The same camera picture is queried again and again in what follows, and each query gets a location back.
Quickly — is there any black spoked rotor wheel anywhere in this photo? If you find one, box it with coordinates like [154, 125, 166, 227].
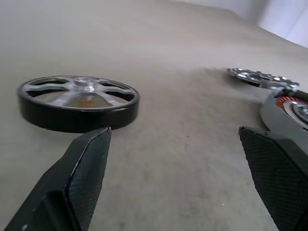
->
[17, 76, 141, 134]

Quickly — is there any silver motor housing lid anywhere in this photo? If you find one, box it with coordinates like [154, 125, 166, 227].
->
[227, 68, 301, 91]

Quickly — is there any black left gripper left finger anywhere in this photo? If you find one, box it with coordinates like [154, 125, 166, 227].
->
[3, 127, 112, 231]

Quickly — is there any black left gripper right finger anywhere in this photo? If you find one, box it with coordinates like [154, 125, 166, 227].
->
[238, 126, 308, 231]

